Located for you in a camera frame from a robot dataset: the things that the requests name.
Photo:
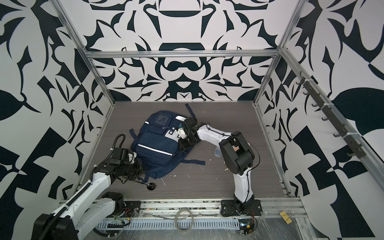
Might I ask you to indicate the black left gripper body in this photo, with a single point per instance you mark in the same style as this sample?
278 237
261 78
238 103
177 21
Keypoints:
132 170

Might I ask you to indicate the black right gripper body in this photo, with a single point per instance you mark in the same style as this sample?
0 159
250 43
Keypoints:
186 142

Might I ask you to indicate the navy blue student backpack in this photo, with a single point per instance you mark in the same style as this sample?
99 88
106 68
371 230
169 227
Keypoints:
157 145

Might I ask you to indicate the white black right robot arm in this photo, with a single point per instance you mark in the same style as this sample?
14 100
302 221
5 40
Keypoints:
236 151

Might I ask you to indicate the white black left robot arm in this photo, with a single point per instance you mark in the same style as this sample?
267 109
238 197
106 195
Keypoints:
80 214

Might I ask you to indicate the black metal spoon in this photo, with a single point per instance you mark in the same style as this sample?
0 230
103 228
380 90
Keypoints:
150 186

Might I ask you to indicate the clear plastic pen box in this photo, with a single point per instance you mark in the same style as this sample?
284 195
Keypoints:
218 152

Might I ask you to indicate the green lit circuit board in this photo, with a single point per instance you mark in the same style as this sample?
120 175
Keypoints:
247 226

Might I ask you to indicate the yellow tape pieces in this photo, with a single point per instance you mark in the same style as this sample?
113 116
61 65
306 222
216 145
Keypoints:
286 217

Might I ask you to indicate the grey coat hook rack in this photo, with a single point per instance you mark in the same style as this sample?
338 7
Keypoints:
333 115

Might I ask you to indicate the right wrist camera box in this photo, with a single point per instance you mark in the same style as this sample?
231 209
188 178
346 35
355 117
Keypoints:
181 133

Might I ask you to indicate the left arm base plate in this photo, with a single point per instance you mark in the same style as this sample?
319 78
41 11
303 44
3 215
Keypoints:
130 209

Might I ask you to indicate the white slotted cable duct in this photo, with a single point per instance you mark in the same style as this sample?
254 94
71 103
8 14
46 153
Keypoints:
162 224

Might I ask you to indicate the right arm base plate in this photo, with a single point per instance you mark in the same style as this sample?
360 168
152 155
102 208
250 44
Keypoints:
251 207

